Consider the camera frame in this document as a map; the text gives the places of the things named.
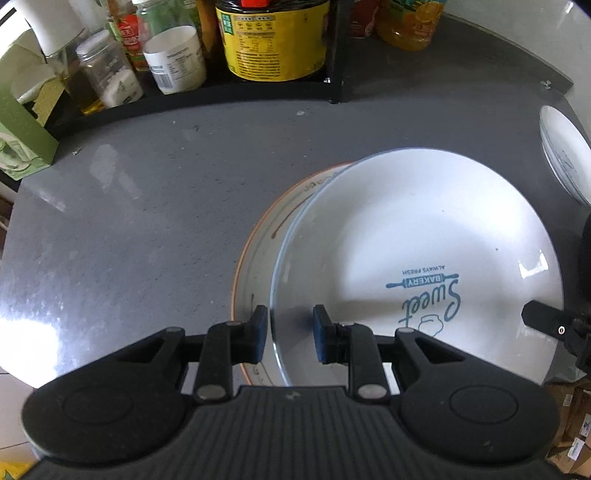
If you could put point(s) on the white tissue paper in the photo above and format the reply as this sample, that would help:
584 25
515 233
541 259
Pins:
25 64

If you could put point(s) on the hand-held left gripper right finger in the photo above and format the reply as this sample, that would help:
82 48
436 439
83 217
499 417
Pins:
319 332

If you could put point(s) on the white labelled jar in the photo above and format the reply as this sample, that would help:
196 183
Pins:
178 62

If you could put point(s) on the orange juice bottle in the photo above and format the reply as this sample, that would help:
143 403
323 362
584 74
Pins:
411 23

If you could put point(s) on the oil bottle with white cap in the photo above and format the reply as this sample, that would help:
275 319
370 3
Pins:
60 41

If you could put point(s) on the black metal rack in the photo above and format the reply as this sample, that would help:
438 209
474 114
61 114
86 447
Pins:
334 69

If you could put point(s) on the small clear jar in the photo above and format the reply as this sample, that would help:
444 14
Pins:
111 74

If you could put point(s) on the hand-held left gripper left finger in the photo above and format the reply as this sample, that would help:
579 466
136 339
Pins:
261 332

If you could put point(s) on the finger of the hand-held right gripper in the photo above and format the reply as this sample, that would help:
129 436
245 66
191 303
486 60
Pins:
547 319
585 242

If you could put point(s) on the soy sauce bottle yellow label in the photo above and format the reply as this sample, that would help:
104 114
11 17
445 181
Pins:
272 41

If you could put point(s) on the cardboard boxes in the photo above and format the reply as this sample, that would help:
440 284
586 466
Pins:
572 434

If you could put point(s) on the green cardboard box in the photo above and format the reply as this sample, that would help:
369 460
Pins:
23 143

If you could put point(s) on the red drink can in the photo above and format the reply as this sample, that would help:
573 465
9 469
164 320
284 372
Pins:
364 18

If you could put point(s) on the white plate with flower print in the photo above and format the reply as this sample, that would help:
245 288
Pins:
258 258

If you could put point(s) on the amber bottle with gold cap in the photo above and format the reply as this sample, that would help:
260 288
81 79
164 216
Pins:
207 27

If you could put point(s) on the sauce bottle with yellow cap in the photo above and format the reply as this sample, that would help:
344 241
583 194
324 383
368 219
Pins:
129 37

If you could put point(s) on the small white plate blue print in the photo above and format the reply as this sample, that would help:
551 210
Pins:
565 147

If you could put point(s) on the large white plate blue print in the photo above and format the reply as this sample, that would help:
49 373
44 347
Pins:
415 221

